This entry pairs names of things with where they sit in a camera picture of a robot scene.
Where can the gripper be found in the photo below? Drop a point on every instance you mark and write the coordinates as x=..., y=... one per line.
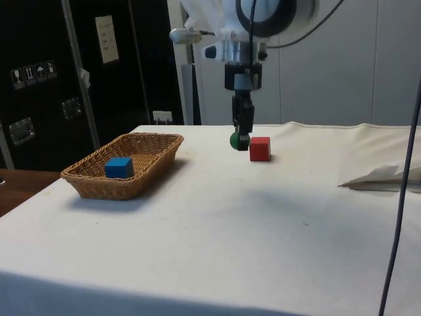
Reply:
x=242, y=77

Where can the green ball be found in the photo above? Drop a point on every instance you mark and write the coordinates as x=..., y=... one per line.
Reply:
x=234, y=141

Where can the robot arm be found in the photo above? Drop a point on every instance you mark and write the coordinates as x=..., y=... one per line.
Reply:
x=230, y=13

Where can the wicker basket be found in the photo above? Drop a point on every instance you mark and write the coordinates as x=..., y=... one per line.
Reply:
x=125, y=164

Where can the red cube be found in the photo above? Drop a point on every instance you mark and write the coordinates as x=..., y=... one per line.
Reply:
x=260, y=148

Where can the pale locker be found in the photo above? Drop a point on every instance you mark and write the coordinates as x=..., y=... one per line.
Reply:
x=329, y=82

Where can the blue cube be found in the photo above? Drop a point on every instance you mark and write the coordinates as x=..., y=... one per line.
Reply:
x=118, y=168

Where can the black cabinet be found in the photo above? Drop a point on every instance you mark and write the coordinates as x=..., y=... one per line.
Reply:
x=75, y=82

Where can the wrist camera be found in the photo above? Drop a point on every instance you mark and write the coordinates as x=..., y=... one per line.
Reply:
x=227, y=51

